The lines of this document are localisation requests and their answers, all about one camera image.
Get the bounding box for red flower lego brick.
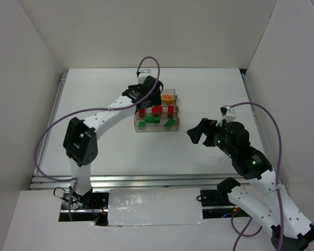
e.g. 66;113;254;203
151;106;163;117

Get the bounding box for green sloped lego brick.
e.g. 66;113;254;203
138;121;146;130

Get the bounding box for green long lego brick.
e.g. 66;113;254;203
164;118;175;130

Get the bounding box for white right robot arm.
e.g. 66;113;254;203
187;118;314;250

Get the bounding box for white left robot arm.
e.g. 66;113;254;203
63;75;164;207

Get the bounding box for green small lego brick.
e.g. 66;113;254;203
144;117;154;123

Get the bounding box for clear middle container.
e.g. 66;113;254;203
134;105;178;119

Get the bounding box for clear container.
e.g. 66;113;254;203
161;89;177;106
134;105;178;119
134;118;180;133

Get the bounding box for clear near container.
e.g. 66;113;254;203
134;118;180;133

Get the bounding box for clear far container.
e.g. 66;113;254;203
161;89;177;106

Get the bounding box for red small lego brick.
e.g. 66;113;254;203
167;106;174;118

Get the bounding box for white taped cover panel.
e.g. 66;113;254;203
108;188;204;226

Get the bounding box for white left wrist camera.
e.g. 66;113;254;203
136;69;151;84

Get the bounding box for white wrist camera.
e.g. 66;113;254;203
136;69;151;84
216;105;237;127

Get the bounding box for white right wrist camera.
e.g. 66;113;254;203
216;105;237;127

